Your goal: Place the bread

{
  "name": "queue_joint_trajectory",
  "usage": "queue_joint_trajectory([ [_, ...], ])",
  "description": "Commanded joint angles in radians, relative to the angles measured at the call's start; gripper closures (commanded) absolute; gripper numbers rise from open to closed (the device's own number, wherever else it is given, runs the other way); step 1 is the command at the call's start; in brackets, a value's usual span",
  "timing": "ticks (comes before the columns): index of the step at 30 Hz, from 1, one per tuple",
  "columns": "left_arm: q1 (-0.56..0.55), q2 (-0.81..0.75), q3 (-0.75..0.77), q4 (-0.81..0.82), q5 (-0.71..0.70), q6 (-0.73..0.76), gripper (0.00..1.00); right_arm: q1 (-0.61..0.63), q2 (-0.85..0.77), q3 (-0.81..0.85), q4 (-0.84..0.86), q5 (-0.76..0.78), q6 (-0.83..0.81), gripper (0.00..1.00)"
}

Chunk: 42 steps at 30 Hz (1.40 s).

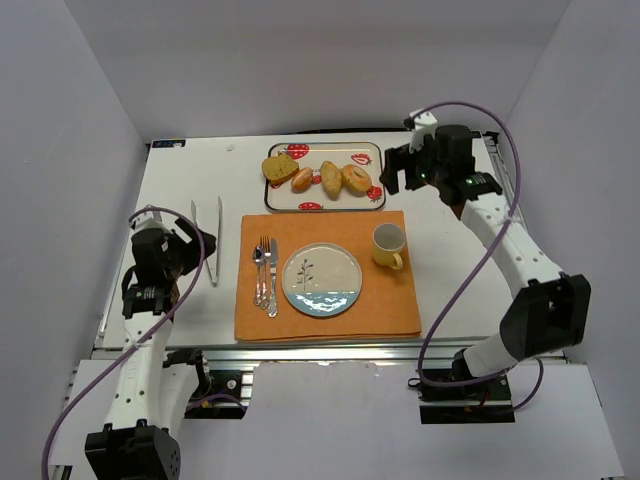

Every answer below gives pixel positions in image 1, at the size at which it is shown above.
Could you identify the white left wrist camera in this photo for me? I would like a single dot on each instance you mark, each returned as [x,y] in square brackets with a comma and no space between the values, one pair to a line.
[148,219]

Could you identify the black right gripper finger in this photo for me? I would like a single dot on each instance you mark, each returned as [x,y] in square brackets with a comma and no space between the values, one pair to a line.
[397,159]
[389,179]

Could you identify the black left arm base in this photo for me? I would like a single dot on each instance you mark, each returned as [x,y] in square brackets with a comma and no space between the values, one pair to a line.
[218,392]

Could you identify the strawberry pattern white tray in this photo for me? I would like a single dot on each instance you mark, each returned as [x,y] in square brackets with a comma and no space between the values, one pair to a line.
[367,155]

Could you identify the yellow ceramic mug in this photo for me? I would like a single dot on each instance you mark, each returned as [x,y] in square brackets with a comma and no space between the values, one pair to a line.
[388,243]

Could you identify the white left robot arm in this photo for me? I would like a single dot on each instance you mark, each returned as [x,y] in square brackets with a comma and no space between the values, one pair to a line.
[139,436]

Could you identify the herb bread slice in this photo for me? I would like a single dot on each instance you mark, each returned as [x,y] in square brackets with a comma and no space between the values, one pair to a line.
[278,169]

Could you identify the sesame bagel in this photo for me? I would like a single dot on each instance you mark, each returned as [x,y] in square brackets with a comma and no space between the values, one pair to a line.
[356,178]

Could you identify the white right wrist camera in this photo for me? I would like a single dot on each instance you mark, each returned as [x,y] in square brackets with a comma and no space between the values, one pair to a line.
[422,122]

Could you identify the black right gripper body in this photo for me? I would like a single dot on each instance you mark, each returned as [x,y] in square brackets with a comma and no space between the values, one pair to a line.
[406,167]

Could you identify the silver table knife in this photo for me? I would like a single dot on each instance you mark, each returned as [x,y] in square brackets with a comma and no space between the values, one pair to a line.
[272,307]

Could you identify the orange cloth placemat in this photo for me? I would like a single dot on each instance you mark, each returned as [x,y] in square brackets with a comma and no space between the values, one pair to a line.
[387,305]

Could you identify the silver fork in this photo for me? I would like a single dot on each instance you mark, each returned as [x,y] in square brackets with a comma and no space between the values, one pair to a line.
[266,254]

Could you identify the white blue ceramic plate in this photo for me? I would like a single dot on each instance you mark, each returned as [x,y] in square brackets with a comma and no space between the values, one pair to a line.
[321,280]

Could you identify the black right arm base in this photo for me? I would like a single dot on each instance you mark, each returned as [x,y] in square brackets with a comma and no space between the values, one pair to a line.
[441,402]

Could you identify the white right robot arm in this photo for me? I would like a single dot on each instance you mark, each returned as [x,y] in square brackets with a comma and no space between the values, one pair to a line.
[549,308]

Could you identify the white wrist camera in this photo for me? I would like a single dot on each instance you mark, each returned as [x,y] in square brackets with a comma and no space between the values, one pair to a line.
[422,122]
[148,219]

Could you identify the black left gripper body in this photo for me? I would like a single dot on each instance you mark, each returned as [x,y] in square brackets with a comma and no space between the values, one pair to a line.
[185,245]

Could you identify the aluminium table frame rail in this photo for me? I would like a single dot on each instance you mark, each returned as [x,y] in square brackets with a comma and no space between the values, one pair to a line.
[245,357]

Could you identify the silver spoon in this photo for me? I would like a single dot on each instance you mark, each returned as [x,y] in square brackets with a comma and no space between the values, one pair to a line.
[258,260]

